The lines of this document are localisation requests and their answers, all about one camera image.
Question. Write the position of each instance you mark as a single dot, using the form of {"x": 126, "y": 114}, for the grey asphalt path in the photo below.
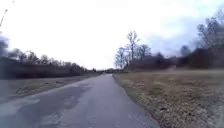
{"x": 96, "y": 106}

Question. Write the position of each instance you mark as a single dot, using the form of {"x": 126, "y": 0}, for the dry grass verge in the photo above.
{"x": 33, "y": 85}

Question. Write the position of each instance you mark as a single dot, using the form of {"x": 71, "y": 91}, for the dry grass field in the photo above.
{"x": 180, "y": 93}

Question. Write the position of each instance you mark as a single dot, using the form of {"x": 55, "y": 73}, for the dark row of trees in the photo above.
{"x": 43, "y": 68}

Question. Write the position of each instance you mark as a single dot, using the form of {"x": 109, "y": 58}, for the bare trees and bushes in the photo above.
{"x": 200, "y": 55}

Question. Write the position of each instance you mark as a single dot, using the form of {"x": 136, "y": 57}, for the thin bare leaning tree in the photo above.
{"x": 3, "y": 15}

